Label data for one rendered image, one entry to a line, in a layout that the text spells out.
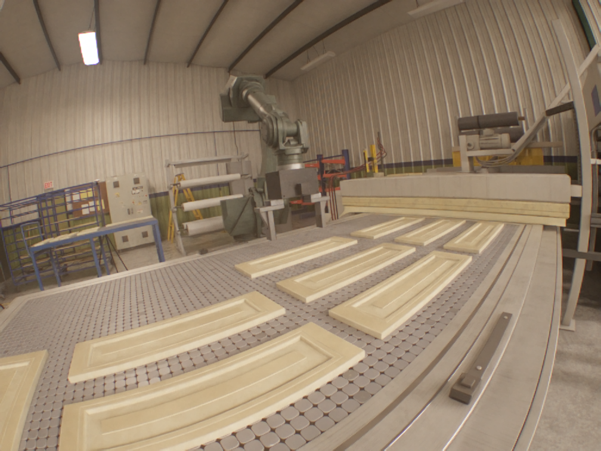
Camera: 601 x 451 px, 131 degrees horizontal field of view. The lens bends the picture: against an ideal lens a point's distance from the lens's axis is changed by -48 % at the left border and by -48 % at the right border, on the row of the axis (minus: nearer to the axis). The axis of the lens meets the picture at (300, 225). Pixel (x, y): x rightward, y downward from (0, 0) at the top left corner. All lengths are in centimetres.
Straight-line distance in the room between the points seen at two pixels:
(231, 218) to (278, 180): 117
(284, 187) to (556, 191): 175
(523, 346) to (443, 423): 32
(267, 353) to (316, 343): 11
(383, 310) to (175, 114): 867
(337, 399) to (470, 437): 25
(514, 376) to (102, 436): 79
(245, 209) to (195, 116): 708
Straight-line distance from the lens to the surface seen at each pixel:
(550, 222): 204
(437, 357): 61
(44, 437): 68
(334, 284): 91
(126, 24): 795
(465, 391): 51
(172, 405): 55
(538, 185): 203
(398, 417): 48
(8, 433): 73
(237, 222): 228
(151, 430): 54
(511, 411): 57
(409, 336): 68
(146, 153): 861
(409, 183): 235
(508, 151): 280
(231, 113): 215
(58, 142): 905
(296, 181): 123
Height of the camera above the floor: 126
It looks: 10 degrees down
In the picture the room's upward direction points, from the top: 6 degrees counter-clockwise
